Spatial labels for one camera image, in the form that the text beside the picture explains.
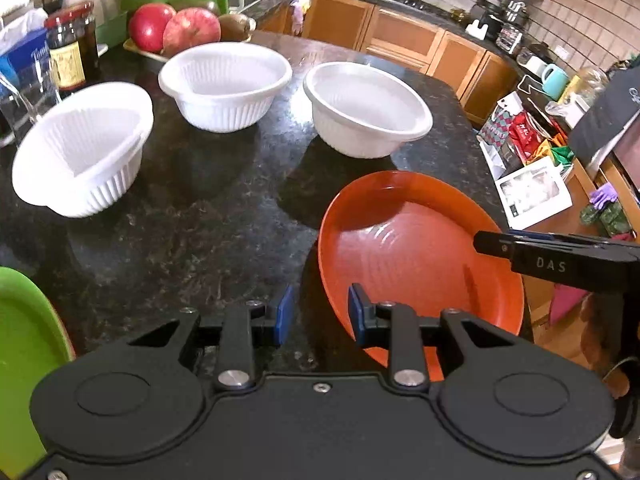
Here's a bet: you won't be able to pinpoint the orange plastic plate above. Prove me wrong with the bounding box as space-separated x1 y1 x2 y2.
316 169 526 383

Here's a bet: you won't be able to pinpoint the white ribbed bowl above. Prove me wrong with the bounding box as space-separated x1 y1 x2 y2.
12 81 154 218
303 62 433 159
158 42 293 133

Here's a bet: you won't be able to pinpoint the wooden kitchen cabinets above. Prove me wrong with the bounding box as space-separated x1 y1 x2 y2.
248 0 523 126

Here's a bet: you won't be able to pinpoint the white picture box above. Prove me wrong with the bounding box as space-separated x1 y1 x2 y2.
496 156 573 231

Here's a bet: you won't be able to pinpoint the teal mug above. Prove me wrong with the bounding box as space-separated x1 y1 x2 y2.
541 63 570 101

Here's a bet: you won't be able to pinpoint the green plastic plate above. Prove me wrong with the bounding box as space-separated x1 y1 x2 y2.
0 268 75 479

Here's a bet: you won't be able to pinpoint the brown kiwi fruit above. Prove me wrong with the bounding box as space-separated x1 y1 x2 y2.
218 14 252 42

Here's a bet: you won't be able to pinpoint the red apple right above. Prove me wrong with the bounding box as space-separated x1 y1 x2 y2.
162 8 221 58

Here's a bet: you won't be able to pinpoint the red apple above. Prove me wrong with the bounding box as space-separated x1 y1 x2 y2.
128 3 176 53
162 8 221 58

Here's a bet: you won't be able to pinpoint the red apple left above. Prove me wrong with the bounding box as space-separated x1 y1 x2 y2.
128 3 176 53

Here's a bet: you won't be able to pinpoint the clear glass pitcher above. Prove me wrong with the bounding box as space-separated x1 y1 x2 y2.
1 61 61 145

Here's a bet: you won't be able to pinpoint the blue tissue box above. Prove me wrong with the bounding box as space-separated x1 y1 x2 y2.
1 28 50 90

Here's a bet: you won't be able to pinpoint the dark sauce jar red lid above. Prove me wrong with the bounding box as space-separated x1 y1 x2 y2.
44 1 100 96

